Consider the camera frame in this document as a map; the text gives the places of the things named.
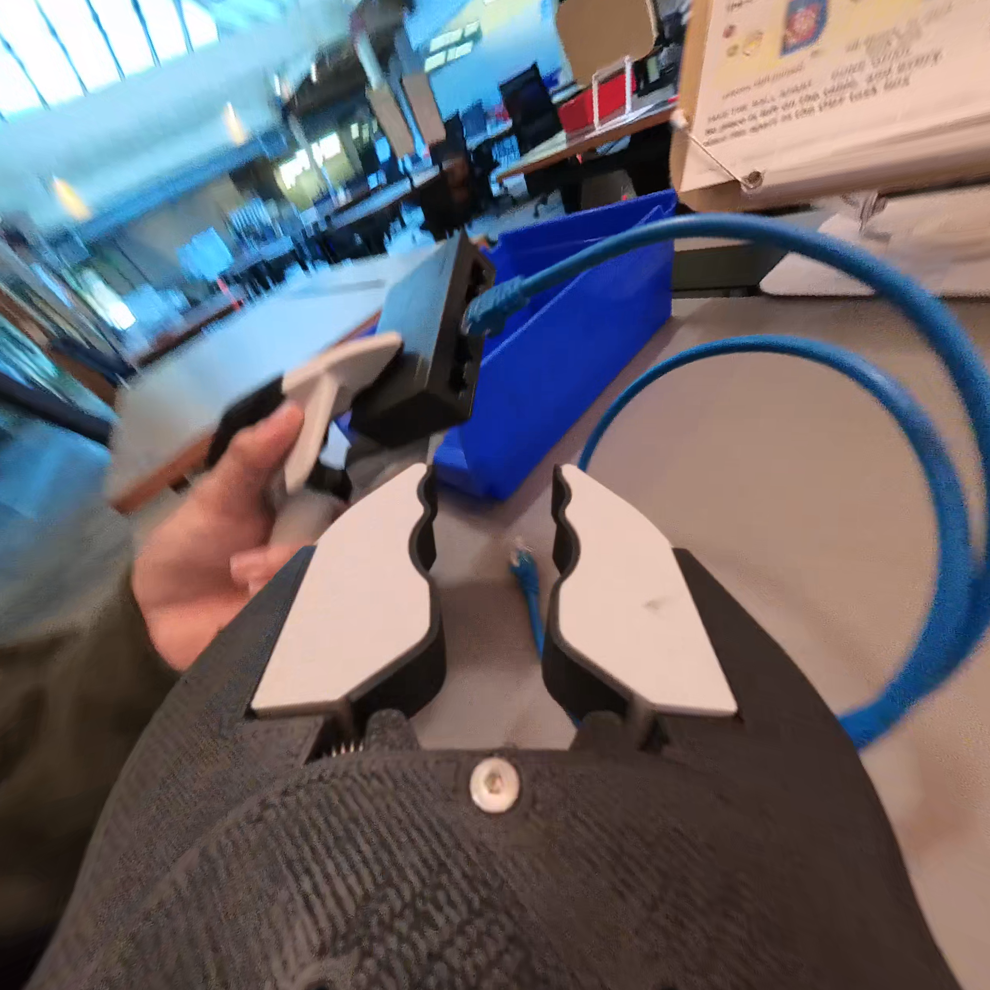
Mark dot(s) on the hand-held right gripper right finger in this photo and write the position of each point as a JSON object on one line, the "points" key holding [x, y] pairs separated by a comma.
{"points": [[642, 626]]}

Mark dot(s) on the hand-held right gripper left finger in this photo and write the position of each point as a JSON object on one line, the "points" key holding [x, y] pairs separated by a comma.
{"points": [[356, 619]]}

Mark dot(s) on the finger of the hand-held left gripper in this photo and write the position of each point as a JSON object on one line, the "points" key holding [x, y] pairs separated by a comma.
{"points": [[309, 441], [348, 363]]}

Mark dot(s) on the black network switch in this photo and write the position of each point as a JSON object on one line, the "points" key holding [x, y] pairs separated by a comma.
{"points": [[433, 402]]}

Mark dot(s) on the person's left hand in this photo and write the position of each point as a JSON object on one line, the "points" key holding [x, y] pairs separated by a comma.
{"points": [[201, 534]]}

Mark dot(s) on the blue plastic bin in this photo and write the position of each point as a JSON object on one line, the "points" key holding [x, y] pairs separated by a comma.
{"points": [[572, 348]]}

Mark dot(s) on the black office chair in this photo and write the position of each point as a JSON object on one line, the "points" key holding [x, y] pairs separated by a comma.
{"points": [[530, 108]]}

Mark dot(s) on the red box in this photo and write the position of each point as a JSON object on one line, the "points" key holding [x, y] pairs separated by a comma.
{"points": [[580, 112]]}

